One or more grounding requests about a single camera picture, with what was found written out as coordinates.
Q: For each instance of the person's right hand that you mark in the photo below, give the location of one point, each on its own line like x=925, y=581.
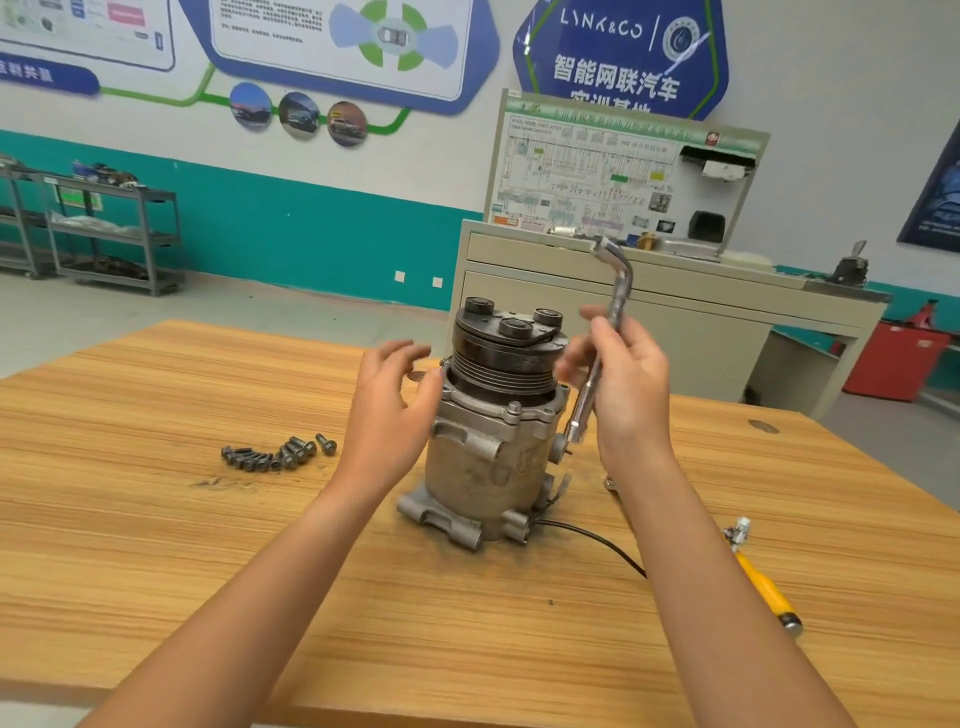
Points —
x=623, y=390

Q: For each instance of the person's left hand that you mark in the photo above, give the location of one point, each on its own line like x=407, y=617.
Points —
x=383, y=428

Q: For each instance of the grey metal compressor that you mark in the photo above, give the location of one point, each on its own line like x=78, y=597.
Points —
x=488, y=428

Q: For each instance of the silver L-shaped socket wrench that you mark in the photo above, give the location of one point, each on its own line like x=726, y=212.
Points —
x=612, y=270

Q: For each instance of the person's left forearm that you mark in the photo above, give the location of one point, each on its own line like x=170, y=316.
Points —
x=225, y=630

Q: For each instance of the person's right forearm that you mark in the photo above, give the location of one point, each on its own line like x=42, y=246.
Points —
x=728, y=600

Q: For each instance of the dark round table grommet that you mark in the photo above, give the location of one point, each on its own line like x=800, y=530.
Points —
x=764, y=426

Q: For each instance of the beige workbench cabinet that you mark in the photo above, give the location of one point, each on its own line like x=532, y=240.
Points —
x=495, y=270

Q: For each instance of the white wiring display board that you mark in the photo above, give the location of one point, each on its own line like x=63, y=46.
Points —
x=578, y=165

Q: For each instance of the small black device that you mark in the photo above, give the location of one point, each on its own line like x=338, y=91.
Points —
x=851, y=267

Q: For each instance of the red cabinet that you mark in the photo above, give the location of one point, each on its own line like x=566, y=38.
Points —
x=894, y=360

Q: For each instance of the grey metal shelf cart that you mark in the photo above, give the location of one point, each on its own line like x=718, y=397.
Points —
x=21, y=218
x=117, y=233

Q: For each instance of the blue rounded infographic panel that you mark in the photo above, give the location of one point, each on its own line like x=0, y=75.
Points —
x=293, y=45

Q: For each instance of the round photo wall decal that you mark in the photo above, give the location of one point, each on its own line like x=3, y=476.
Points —
x=251, y=105
x=299, y=114
x=347, y=123

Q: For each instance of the blue hexagon wall sign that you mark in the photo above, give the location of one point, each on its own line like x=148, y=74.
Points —
x=615, y=45

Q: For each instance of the dark wall poster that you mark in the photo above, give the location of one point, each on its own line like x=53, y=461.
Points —
x=938, y=195

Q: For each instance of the white infographic wall panel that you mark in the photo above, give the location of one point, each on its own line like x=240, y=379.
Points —
x=83, y=27

